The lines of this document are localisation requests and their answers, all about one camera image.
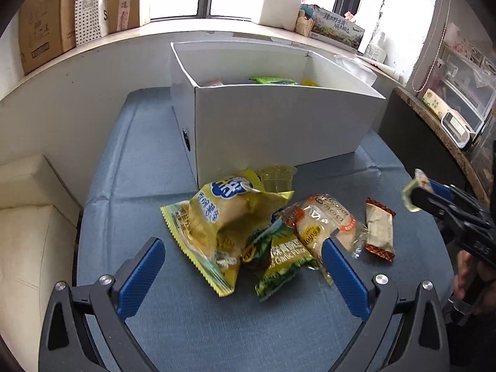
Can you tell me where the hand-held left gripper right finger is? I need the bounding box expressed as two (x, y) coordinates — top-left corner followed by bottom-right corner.
(321, 237), (452, 372)

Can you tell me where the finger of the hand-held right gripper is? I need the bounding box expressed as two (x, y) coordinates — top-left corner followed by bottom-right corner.
(420, 178), (489, 221)
(410, 190), (466, 237)

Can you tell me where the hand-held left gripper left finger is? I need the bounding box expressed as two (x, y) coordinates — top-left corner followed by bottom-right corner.
(39, 237), (166, 372)

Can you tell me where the small yellow jelly cup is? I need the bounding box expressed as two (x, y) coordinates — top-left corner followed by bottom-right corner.
(402, 168), (429, 214)

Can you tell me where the brown cream small packet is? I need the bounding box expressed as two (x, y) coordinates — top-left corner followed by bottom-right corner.
(365, 197), (396, 263)

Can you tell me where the clear bread packet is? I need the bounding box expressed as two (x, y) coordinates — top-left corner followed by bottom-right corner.
(282, 194), (369, 285)

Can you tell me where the green yellow snack bag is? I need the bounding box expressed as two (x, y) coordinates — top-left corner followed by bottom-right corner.
(241, 217), (320, 301)

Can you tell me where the yellow chip bag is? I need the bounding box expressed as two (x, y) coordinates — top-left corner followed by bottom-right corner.
(161, 168), (295, 297)

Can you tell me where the clear jelly cup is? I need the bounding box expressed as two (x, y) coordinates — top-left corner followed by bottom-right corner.
(259, 165), (298, 193)

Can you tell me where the white cardboard box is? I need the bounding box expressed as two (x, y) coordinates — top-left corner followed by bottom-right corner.
(170, 41), (386, 184)

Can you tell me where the long green snack packet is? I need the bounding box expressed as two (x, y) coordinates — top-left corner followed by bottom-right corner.
(249, 76), (299, 86)

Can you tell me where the person's right hand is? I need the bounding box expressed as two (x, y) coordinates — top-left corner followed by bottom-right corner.
(453, 249), (472, 300)

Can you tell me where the clear plastic container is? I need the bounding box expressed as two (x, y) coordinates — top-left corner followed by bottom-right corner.
(469, 104), (496, 187)

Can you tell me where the white clock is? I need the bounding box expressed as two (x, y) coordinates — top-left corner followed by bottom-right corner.
(442, 112), (471, 148)

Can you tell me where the blue table cloth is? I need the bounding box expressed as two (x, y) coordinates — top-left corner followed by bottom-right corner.
(77, 87), (456, 372)

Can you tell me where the cream green box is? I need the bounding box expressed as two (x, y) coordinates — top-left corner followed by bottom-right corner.
(422, 88), (450, 119)

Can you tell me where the cream sofa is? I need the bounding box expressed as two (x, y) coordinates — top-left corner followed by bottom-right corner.
(0, 154), (84, 357)

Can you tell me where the white tube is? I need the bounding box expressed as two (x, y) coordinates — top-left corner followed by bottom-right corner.
(358, 56), (401, 82)

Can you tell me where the yellow tissue box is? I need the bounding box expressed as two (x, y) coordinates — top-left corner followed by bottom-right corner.
(335, 54), (378, 86)

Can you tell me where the pink floral box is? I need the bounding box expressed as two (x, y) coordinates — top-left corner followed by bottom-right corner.
(444, 23), (481, 63)

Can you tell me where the white bottle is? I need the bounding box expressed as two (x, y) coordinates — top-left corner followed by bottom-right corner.
(364, 31), (388, 64)

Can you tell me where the printed landscape tissue box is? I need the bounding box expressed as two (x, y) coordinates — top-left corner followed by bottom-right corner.
(309, 5), (365, 50)

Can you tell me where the wooden holder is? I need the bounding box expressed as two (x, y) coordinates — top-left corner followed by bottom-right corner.
(295, 10), (314, 37)

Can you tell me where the white square box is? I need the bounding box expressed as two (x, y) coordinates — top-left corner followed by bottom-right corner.
(258, 0), (303, 31)

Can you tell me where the large cardboard box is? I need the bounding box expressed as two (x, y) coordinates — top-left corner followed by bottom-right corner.
(19, 0), (78, 75)

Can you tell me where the small cardboard box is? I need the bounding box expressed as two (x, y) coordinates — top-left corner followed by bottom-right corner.
(104, 0), (152, 34)

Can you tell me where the dotted paper bag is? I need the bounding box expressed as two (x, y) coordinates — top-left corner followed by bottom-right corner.
(75, 0), (107, 46)

